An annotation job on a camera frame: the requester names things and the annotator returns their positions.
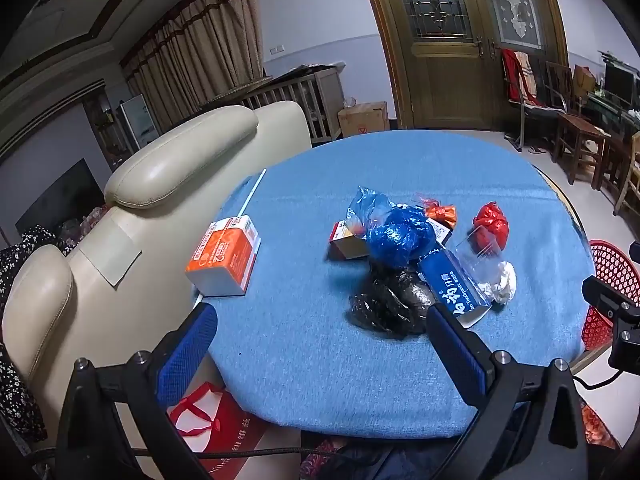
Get cluttered computer desk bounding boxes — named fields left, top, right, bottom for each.
left=587, top=90, right=640, bottom=128

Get white tissue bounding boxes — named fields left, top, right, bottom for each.
left=477, top=260, right=517, bottom=306

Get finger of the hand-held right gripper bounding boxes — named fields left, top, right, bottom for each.
left=581, top=274, right=640, bottom=318

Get black computer monitor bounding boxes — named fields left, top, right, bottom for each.
left=604, top=62, right=638, bottom=108

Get red plastic mesh basket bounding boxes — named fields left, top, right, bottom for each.
left=580, top=240, right=640, bottom=353

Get dark wooden chair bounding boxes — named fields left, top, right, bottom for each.
left=545, top=61, right=576, bottom=111

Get wooden double door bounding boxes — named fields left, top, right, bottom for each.
left=357, top=0, right=571, bottom=131

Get cream leather sofa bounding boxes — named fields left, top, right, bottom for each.
left=0, top=101, right=313, bottom=443

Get black cable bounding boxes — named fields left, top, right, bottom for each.
left=570, top=367, right=626, bottom=392

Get orange candy wrapper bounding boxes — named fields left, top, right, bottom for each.
left=424, top=200, right=460, bottom=231

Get round table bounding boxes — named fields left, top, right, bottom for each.
left=532, top=162, right=608, bottom=378

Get beige curtains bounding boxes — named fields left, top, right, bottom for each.
left=120, top=0, right=266, bottom=133

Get red plastic bag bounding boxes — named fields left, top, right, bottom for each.
left=472, top=201, right=511, bottom=251

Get black plastic bag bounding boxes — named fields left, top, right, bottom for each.
left=348, top=260, right=441, bottom=338

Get white plastic straw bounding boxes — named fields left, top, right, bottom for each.
left=239, top=169, right=267, bottom=218

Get blue plastic bag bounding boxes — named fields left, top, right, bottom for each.
left=345, top=186, right=437, bottom=268

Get white floor appliance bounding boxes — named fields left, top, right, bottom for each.
left=117, top=94, right=161, bottom=153

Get yellow red carton box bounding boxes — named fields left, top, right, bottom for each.
left=328, top=220, right=373, bottom=261

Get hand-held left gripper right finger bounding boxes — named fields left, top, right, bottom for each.
left=425, top=302, right=590, bottom=480

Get clear plastic bag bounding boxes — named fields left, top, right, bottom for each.
left=452, top=225, right=506, bottom=306

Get brown paper bag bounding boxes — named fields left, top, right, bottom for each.
left=572, top=65, right=597, bottom=98

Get wooden crib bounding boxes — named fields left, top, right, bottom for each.
left=200, top=65, right=346, bottom=143

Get metal frame chair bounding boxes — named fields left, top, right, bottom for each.
left=500, top=49, right=568, bottom=153

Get orange white tissue packet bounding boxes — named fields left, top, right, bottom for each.
left=185, top=215, right=262, bottom=297

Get blue tablecloth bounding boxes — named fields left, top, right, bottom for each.
left=192, top=129, right=598, bottom=441

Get brown cardboard box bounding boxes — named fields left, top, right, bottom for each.
left=337, top=101, right=390, bottom=138

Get red gift bag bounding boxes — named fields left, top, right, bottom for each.
left=167, top=381, right=301, bottom=480

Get dark wooden stool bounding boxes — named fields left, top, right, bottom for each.
left=554, top=112, right=611, bottom=186

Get red striped blanket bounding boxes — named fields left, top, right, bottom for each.
left=501, top=49, right=538, bottom=106

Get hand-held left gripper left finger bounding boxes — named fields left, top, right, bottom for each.
left=55, top=302, right=221, bottom=480

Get black television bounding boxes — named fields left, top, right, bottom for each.
left=15, top=157, right=106, bottom=238

